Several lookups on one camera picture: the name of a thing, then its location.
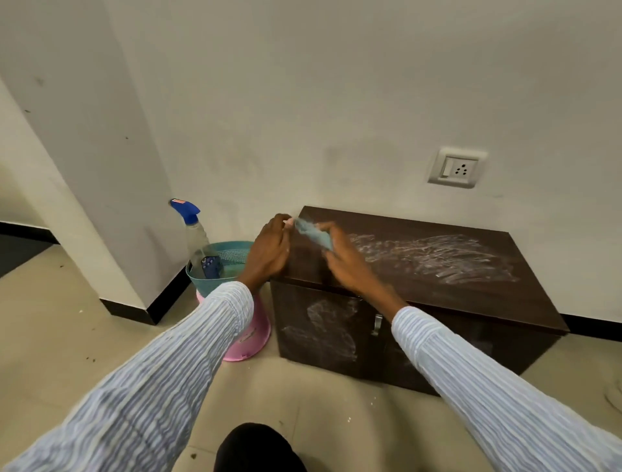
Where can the blue scrub brush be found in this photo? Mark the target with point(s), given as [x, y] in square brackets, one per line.
[210, 267]

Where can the person's right hand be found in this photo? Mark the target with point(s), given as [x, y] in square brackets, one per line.
[351, 265]

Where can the person's right forearm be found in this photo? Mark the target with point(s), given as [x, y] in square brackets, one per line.
[500, 389]

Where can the person's left forearm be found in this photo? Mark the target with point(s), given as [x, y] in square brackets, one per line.
[146, 389]

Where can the pink plastic bucket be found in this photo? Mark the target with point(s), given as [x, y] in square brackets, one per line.
[249, 335]

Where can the person's right fingers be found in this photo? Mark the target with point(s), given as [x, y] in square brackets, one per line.
[333, 238]

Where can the person's black trouser knee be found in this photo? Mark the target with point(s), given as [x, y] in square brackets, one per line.
[260, 450]

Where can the person's left fingers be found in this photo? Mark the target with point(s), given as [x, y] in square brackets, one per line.
[282, 224]

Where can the person's left hand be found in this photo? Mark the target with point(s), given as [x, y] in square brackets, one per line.
[266, 257]

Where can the teal plastic basket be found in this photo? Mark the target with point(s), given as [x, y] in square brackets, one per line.
[218, 267]

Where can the clear spray bottle blue nozzle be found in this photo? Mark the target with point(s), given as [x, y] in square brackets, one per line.
[196, 233]

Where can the white wall power socket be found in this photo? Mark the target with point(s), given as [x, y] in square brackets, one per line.
[457, 168]

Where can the dark brown wooden cabinet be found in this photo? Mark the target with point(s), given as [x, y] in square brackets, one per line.
[418, 296]

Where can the light blue cleaning cloth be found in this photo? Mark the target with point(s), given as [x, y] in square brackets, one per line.
[313, 235]

